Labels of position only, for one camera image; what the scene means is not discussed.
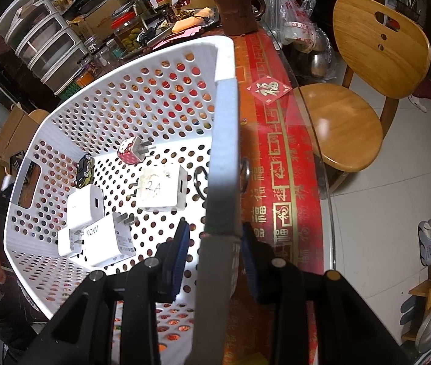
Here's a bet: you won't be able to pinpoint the clear plastic bag with bowls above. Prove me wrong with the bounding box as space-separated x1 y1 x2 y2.
262 0 331 54

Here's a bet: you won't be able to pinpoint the grey slippers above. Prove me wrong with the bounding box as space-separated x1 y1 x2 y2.
417 220 431 267

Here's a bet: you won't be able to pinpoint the glass jar red lid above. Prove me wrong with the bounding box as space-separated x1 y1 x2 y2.
111 12 148 53

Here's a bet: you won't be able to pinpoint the white perforated plastic basket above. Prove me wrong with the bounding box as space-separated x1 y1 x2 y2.
3 36 241 364

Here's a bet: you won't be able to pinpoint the brown cardboard box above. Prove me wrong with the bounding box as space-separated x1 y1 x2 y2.
0 106 49 188

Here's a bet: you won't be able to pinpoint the white plastic drawer tower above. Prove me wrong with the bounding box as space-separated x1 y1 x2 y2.
0 0 88 95

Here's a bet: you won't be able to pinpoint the wooden chair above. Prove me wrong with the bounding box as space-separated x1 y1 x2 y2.
300 0 431 174

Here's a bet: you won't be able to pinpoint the red white polka charger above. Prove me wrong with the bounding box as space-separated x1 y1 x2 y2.
117 136 152 165

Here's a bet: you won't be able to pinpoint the red fu sticker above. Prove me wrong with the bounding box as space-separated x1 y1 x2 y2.
247 76 292 104

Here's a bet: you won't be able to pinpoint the red patterned tablecloth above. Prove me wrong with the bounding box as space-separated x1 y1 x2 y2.
224 29 334 364

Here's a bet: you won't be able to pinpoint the white flat charger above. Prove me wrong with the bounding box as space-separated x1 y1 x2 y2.
57 184 104 258

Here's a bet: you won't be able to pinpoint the brown ceramic mug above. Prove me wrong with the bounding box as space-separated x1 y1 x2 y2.
214 0 266 36

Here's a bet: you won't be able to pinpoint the yellow toy race car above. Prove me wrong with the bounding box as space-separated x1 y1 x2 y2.
74 153 95 189

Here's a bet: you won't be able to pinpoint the white square charger block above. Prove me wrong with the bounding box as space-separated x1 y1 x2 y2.
135 164 187 212

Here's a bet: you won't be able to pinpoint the white charger with prongs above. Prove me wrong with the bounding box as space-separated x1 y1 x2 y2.
82 213 135 268

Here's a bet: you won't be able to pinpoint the black ring cable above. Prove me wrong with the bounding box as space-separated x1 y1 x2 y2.
193 165 210 202

